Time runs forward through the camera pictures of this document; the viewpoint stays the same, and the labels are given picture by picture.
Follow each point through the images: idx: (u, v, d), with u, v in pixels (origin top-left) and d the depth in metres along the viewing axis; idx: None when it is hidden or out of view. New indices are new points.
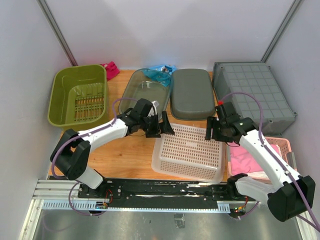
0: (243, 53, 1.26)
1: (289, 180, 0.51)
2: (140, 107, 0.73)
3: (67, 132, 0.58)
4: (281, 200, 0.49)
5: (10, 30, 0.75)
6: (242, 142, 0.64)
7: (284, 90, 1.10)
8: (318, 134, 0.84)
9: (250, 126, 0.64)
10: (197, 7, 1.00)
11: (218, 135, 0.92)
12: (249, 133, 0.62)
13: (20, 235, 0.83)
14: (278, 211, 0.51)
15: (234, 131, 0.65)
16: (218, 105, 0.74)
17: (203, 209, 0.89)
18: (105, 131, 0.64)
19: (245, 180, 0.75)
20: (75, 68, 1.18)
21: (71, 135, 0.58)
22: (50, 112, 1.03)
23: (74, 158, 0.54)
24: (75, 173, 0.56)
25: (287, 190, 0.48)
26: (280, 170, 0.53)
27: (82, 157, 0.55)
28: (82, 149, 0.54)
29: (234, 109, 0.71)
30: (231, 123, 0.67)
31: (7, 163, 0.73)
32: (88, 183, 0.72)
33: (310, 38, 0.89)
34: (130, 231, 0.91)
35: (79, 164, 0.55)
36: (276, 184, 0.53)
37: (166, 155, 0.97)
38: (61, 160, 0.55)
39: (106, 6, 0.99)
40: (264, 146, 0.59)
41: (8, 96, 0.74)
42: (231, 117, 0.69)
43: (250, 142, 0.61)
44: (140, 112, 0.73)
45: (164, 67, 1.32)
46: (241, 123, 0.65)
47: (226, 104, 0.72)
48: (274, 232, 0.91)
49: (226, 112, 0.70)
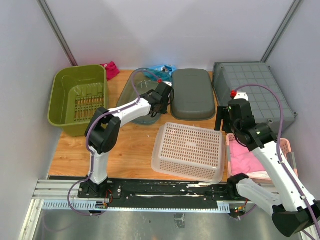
0: (243, 53, 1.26)
1: (304, 206, 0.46)
2: (162, 88, 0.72)
3: (99, 109, 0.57)
4: (291, 223, 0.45)
5: (10, 29, 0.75)
6: (256, 152, 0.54)
7: (284, 90, 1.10)
8: (317, 134, 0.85)
9: (267, 135, 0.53)
10: (197, 7, 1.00)
11: (230, 131, 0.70)
12: (266, 145, 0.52)
13: (20, 235, 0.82)
14: (282, 227, 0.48)
15: (249, 139, 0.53)
16: (234, 103, 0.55)
17: (203, 209, 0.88)
18: (133, 109, 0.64)
19: (246, 184, 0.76)
20: (75, 68, 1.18)
21: (102, 112, 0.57)
22: (50, 112, 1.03)
23: (107, 132, 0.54)
24: (108, 147, 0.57)
25: (302, 217, 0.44)
26: (296, 194, 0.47)
27: (114, 132, 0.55)
28: (114, 124, 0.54)
29: (251, 110, 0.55)
30: (245, 129, 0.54)
31: (8, 163, 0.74)
32: (94, 175, 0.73)
33: (310, 38, 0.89)
34: (130, 232, 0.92)
35: (111, 138, 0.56)
36: (288, 205, 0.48)
37: (166, 154, 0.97)
38: (94, 134, 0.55)
39: (106, 6, 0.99)
40: (281, 164, 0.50)
41: (8, 96, 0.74)
42: (247, 121, 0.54)
43: (266, 157, 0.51)
44: (162, 93, 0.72)
45: (164, 67, 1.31)
46: (258, 132, 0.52)
47: (244, 103, 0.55)
48: (274, 232, 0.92)
49: (241, 113, 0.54)
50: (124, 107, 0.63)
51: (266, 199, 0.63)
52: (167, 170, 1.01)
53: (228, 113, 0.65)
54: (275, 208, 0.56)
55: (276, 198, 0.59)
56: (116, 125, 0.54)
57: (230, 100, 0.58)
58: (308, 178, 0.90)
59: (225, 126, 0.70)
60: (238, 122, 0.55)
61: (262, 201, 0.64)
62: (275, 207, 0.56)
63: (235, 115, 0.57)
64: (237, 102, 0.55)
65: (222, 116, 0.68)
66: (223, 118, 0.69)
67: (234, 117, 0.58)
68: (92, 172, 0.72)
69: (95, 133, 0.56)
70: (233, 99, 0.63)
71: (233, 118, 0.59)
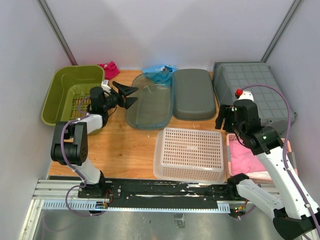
0: (243, 53, 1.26)
1: (308, 214, 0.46)
2: (96, 100, 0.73)
3: (58, 123, 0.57)
4: (294, 229, 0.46)
5: (10, 30, 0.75)
6: (260, 157, 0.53)
7: (284, 90, 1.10)
8: (317, 134, 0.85)
9: (273, 140, 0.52)
10: (197, 7, 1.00)
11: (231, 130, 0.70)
12: (273, 151, 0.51)
13: (20, 235, 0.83)
14: (283, 232, 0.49)
15: (255, 143, 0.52)
16: (240, 105, 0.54)
17: (203, 209, 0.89)
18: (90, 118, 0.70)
19: (247, 185, 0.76)
20: (75, 67, 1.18)
21: (63, 123, 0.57)
22: (47, 110, 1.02)
23: (79, 139, 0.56)
24: (83, 155, 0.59)
25: (305, 225, 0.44)
26: (301, 202, 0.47)
27: (84, 135, 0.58)
28: (82, 126, 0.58)
29: (257, 112, 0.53)
30: (250, 132, 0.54)
31: (8, 162, 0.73)
32: (89, 178, 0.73)
33: (310, 37, 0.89)
34: (130, 231, 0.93)
35: (84, 143, 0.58)
36: (291, 212, 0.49)
37: (168, 161, 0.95)
38: (66, 149, 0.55)
39: (106, 6, 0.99)
40: (287, 170, 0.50)
41: (8, 96, 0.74)
42: (252, 123, 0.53)
43: (271, 163, 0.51)
44: (99, 105, 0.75)
45: (164, 67, 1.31)
46: (265, 136, 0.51)
47: (250, 105, 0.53)
48: (274, 232, 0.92)
49: (248, 116, 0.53)
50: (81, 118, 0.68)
51: (267, 202, 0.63)
52: (171, 177, 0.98)
53: (231, 112, 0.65)
54: (276, 212, 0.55)
55: (278, 201, 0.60)
56: (85, 125, 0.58)
57: (235, 101, 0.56)
58: (308, 178, 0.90)
59: (226, 125, 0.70)
60: (244, 124, 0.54)
61: (262, 202, 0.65)
62: (276, 211, 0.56)
63: (241, 117, 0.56)
64: (244, 104, 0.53)
65: (225, 115, 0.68)
66: (224, 116, 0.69)
67: (239, 119, 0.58)
68: (85, 178, 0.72)
69: (67, 146, 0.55)
70: (238, 98, 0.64)
71: (237, 119, 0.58)
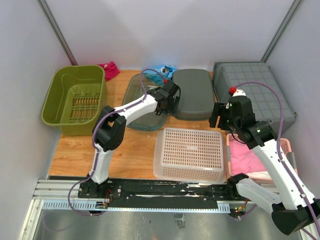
0: (243, 53, 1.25)
1: (304, 204, 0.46)
2: (170, 85, 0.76)
3: (105, 108, 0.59)
4: (291, 221, 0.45)
5: (9, 30, 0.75)
6: (256, 151, 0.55)
7: (284, 90, 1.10)
8: (317, 134, 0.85)
9: (267, 133, 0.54)
10: (196, 7, 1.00)
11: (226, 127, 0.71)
12: (267, 144, 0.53)
13: (20, 235, 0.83)
14: (282, 226, 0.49)
15: (249, 137, 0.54)
16: (235, 100, 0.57)
17: (204, 209, 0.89)
18: (139, 107, 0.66)
19: (246, 184, 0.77)
20: (75, 67, 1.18)
21: (109, 111, 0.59)
22: (47, 109, 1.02)
23: (113, 130, 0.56)
24: (114, 144, 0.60)
25: (301, 215, 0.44)
26: (296, 192, 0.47)
27: (120, 131, 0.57)
28: (119, 123, 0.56)
29: (251, 107, 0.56)
30: (245, 127, 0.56)
31: (8, 162, 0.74)
32: (97, 173, 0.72)
33: (310, 37, 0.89)
34: (130, 232, 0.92)
35: (117, 136, 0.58)
36: (288, 203, 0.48)
37: (168, 161, 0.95)
38: (100, 131, 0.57)
39: (106, 6, 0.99)
40: (281, 161, 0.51)
41: (7, 96, 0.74)
42: (247, 118, 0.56)
43: (266, 155, 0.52)
44: (169, 90, 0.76)
45: (164, 67, 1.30)
46: (258, 130, 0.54)
47: (244, 100, 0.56)
48: (274, 232, 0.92)
49: (242, 111, 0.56)
50: (128, 105, 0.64)
51: (265, 197, 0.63)
52: (171, 177, 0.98)
53: (225, 109, 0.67)
54: (275, 206, 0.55)
55: (276, 196, 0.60)
56: (123, 123, 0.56)
57: (230, 97, 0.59)
58: (308, 178, 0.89)
59: (221, 123, 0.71)
60: (239, 119, 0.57)
61: (261, 201, 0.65)
62: (274, 205, 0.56)
63: (236, 112, 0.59)
64: (238, 99, 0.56)
65: (220, 112, 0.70)
66: (220, 114, 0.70)
67: (234, 115, 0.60)
68: (94, 170, 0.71)
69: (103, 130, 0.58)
70: (232, 95, 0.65)
71: (233, 115, 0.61)
